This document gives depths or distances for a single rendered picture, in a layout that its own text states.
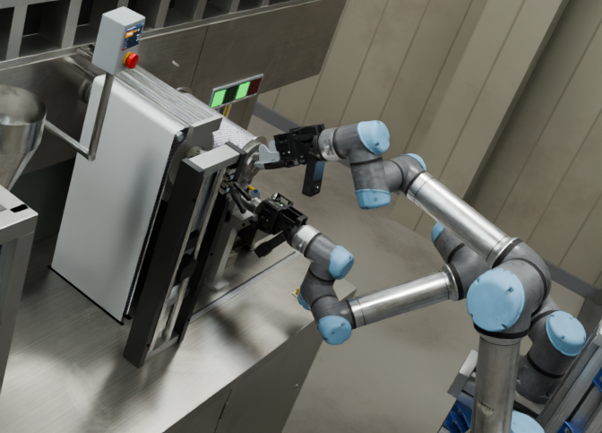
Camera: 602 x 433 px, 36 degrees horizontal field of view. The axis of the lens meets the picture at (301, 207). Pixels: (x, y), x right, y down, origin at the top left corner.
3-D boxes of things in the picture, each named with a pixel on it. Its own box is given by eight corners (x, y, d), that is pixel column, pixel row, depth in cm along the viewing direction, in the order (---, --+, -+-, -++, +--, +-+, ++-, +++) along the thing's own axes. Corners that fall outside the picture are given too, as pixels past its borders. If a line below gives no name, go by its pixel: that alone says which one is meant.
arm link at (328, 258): (332, 288, 226) (345, 262, 222) (298, 264, 230) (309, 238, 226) (348, 277, 233) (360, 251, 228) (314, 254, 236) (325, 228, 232)
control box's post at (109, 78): (90, 160, 175) (112, 68, 165) (85, 155, 176) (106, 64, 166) (97, 157, 176) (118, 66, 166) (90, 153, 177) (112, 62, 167)
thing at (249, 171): (246, 185, 227) (244, 168, 221) (240, 180, 228) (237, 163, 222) (265, 165, 230) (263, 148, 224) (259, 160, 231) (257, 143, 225)
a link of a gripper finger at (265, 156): (249, 145, 222) (280, 140, 217) (255, 169, 224) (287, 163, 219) (242, 149, 220) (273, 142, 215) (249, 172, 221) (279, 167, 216)
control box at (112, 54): (120, 80, 162) (133, 29, 157) (90, 64, 163) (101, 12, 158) (141, 70, 168) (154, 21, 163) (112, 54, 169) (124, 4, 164)
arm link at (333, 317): (511, 298, 229) (325, 356, 224) (492, 269, 238) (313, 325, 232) (511, 264, 222) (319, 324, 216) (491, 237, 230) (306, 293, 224)
